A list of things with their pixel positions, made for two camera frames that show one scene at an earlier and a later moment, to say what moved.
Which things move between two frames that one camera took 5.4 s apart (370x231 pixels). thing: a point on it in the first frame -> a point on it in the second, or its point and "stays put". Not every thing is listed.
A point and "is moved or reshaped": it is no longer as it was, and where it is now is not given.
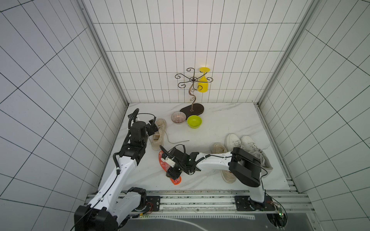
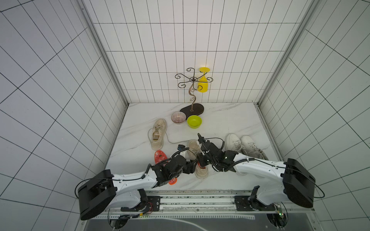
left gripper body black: [150, 131] -> [188, 168]
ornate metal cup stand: [189, 110] stays put
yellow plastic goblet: [203, 84] stays put
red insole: [166, 167] is moved or reshaped
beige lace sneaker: [157, 139] stays put
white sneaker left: [231, 141] stays put
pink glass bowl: [178, 117] stays put
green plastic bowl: [194, 121] stays put
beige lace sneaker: [228, 176] -> [194, 150]
